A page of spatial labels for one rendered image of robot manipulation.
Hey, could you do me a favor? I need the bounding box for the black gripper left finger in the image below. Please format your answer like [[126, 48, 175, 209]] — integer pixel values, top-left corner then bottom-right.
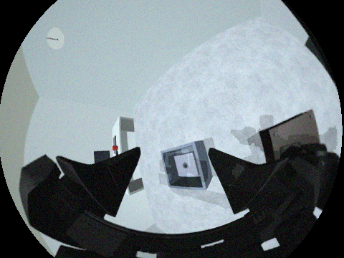
[[55, 146, 141, 217]]

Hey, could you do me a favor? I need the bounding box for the white square plate with hole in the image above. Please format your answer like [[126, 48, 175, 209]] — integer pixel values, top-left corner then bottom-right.
[[174, 151, 200, 177]]

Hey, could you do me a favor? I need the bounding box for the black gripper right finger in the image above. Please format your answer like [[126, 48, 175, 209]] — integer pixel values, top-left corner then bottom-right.
[[209, 148, 289, 215]]

